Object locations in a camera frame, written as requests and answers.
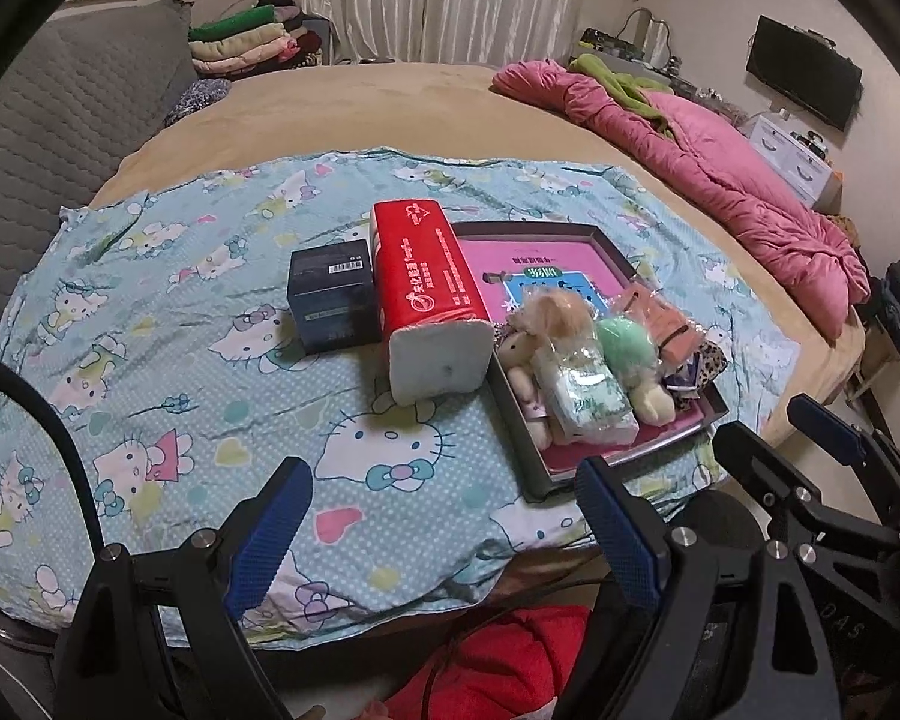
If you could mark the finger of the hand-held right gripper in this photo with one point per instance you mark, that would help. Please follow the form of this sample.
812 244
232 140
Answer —
757 457
825 427

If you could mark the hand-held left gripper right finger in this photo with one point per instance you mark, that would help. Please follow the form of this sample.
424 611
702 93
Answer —
619 532

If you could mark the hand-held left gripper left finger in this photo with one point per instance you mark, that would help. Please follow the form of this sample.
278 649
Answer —
270 532

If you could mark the dark grey shallow box tray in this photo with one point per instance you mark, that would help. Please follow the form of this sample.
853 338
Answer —
667 436

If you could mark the purple white snack packet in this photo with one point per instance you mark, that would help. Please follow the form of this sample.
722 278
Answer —
686 384

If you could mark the leopard print scrunchie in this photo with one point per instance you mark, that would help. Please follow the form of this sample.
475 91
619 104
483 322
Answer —
709 360

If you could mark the green white tissue packet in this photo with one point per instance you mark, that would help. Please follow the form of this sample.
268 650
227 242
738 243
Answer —
585 397

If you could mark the pink packaged item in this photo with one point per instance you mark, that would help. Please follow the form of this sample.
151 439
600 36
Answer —
667 322

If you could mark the green puff ball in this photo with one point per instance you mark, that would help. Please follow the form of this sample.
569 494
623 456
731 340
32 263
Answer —
626 345

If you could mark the beige teddy bear silver crown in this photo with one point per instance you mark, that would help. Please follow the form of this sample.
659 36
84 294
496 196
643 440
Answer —
519 351

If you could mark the tan fluffy pompom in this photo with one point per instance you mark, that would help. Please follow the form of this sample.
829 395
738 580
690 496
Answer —
559 315

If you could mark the red garment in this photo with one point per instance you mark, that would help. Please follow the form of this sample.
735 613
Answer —
510 660

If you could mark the cartoon cat printed blanket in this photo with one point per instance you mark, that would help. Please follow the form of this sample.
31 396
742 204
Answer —
195 300

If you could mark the black box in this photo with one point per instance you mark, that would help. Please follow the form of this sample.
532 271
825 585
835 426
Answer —
330 292

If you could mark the white drawer cabinet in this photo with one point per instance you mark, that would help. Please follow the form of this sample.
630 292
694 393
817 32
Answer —
787 157

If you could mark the pink quilt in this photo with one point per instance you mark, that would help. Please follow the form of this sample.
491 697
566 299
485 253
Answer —
720 165

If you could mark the pink and blue book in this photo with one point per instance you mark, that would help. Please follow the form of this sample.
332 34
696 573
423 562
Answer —
510 262

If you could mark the red and white tissue pack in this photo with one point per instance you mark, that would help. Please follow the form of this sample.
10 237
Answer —
427 277

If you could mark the green cloth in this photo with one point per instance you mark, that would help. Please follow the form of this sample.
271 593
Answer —
615 82

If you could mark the dark floral cloth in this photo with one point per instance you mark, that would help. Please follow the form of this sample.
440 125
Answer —
195 97

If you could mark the cluttered desk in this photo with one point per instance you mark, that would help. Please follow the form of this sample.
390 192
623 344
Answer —
607 41

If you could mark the grey quilted headboard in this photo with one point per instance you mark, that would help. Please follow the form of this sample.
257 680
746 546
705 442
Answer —
60 135

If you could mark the stack of folded clothes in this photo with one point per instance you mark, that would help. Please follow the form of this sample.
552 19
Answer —
240 45

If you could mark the white curtain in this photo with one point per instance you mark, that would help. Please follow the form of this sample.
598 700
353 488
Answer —
435 0

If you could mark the black wall television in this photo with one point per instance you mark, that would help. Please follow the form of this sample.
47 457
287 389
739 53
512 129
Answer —
802 71

